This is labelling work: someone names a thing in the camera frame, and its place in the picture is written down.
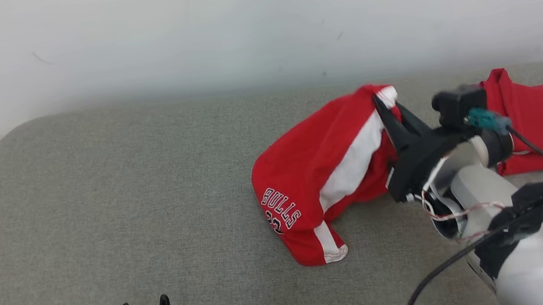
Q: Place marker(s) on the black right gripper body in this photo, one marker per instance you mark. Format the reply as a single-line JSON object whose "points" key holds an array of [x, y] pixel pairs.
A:
{"points": [[423, 159]]}

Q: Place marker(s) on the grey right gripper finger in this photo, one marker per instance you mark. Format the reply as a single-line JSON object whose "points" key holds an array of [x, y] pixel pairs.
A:
{"points": [[394, 128], [416, 128]]}

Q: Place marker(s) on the red white Bulls shorts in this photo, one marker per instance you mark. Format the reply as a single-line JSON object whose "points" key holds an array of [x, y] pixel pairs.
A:
{"points": [[306, 169]]}

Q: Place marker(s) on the grey fabric sofa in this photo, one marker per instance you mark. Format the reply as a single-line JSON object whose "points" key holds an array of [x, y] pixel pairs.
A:
{"points": [[123, 207]]}

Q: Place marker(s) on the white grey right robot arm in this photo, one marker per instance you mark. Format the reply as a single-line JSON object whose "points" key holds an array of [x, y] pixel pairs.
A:
{"points": [[536, 269]]}

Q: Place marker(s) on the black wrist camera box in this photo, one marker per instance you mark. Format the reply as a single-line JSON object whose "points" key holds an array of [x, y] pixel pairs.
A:
{"points": [[458, 103]]}

